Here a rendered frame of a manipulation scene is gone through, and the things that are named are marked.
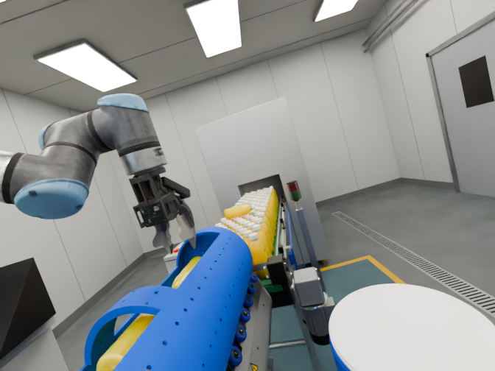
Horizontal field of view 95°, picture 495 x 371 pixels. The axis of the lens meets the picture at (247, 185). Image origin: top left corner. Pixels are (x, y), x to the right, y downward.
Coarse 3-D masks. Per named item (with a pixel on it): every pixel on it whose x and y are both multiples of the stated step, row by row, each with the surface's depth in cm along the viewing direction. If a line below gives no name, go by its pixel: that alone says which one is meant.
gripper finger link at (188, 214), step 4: (180, 200) 54; (180, 204) 55; (184, 204) 55; (180, 208) 54; (184, 208) 54; (188, 208) 55; (180, 212) 54; (184, 212) 54; (188, 212) 54; (188, 216) 55; (192, 216) 56; (188, 220) 55; (192, 220) 55; (192, 224) 56
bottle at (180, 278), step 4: (196, 256) 85; (192, 260) 82; (196, 260) 82; (188, 264) 79; (192, 264) 79; (184, 268) 77; (188, 268) 76; (192, 268) 76; (180, 272) 74; (184, 272) 73; (188, 272) 73; (180, 276) 71; (184, 276) 71; (176, 280) 70; (180, 280) 70; (172, 284) 70; (176, 284) 69; (176, 288) 68
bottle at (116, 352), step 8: (136, 320) 45; (144, 320) 44; (128, 328) 43; (136, 328) 42; (144, 328) 43; (120, 336) 41; (128, 336) 40; (136, 336) 41; (112, 344) 40; (120, 344) 39; (128, 344) 39; (112, 352) 37; (120, 352) 37; (104, 360) 37; (112, 360) 37; (120, 360) 36; (96, 368) 37; (104, 368) 37; (112, 368) 37
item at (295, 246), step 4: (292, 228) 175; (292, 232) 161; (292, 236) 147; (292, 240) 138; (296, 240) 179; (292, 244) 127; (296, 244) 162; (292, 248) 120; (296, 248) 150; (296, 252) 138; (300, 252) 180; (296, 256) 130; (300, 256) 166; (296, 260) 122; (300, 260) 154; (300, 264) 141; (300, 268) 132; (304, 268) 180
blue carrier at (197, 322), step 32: (192, 256) 90; (224, 256) 68; (160, 288) 48; (192, 288) 50; (224, 288) 57; (128, 320) 58; (160, 320) 39; (192, 320) 43; (224, 320) 50; (96, 352) 47; (128, 352) 33; (160, 352) 34; (192, 352) 38; (224, 352) 46
